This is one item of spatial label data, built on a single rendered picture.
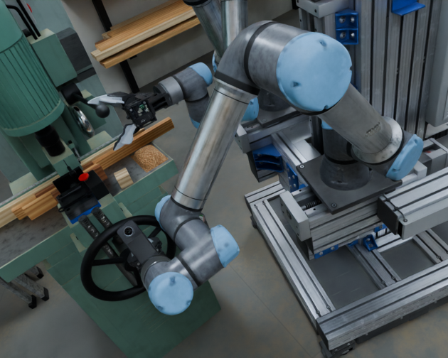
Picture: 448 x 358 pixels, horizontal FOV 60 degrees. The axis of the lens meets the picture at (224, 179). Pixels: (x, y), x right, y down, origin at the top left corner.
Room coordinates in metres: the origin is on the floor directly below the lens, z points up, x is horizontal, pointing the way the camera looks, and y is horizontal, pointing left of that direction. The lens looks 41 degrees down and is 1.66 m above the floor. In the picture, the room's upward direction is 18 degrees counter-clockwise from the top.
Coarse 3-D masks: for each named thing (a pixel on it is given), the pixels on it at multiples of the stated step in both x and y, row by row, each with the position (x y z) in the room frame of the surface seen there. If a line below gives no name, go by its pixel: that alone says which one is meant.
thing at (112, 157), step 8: (168, 120) 1.20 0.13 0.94; (152, 128) 1.19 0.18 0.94; (160, 128) 1.19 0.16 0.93; (168, 128) 1.20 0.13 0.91; (136, 136) 1.16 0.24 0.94; (144, 136) 1.16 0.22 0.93; (152, 136) 1.17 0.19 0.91; (128, 144) 1.14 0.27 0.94; (136, 144) 1.15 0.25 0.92; (144, 144) 1.16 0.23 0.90; (112, 152) 1.11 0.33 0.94; (120, 152) 1.12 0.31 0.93; (128, 152) 1.13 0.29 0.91; (96, 160) 1.10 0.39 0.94; (104, 160) 1.10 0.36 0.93; (112, 160) 1.11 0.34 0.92; (104, 168) 1.09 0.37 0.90; (32, 200) 0.99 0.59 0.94; (16, 208) 0.98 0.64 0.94; (16, 216) 0.97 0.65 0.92; (24, 216) 0.97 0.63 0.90
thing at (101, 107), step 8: (64, 88) 1.23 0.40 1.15; (72, 88) 1.23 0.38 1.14; (64, 96) 1.23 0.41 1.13; (72, 96) 1.21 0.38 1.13; (80, 96) 1.23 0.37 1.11; (88, 104) 1.01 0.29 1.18; (96, 104) 0.97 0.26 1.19; (104, 104) 0.91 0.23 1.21; (96, 112) 0.90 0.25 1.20; (104, 112) 0.89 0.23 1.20
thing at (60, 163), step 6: (60, 138) 1.14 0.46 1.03; (66, 144) 1.10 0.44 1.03; (66, 150) 1.06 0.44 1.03; (48, 156) 1.05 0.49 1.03; (54, 156) 1.04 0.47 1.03; (60, 156) 1.03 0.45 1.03; (66, 156) 1.02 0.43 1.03; (72, 156) 1.03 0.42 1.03; (54, 162) 1.01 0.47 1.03; (60, 162) 1.01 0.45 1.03; (66, 162) 1.02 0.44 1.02; (72, 162) 1.02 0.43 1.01; (78, 162) 1.03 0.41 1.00; (60, 168) 1.01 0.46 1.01; (66, 168) 1.01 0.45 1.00; (72, 168) 1.02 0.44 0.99; (60, 174) 1.00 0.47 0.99
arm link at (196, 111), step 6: (204, 96) 1.04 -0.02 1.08; (186, 102) 1.05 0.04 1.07; (192, 102) 1.03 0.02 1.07; (198, 102) 1.03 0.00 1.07; (204, 102) 1.03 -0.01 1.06; (192, 108) 1.04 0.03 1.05; (198, 108) 1.03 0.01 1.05; (204, 108) 1.02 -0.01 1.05; (192, 114) 1.04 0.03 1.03; (198, 114) 1.03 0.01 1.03; (192, 120) 1.05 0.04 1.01; (198, 120) 1.03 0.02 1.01
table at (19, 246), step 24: (120, 168) 1.07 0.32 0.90; (168, 168) 1.02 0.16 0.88; (120, 192) 0.95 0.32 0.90; (144, 192) 0.97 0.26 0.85; (48, 216) 0.94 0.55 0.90; (0, 240) 0.90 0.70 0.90; (24, 240) 0.87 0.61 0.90; (48, 240) 0.84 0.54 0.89; (72, 240) 0.86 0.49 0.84; (0, 264) 0.80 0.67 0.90; (24, 264) 0.81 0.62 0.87
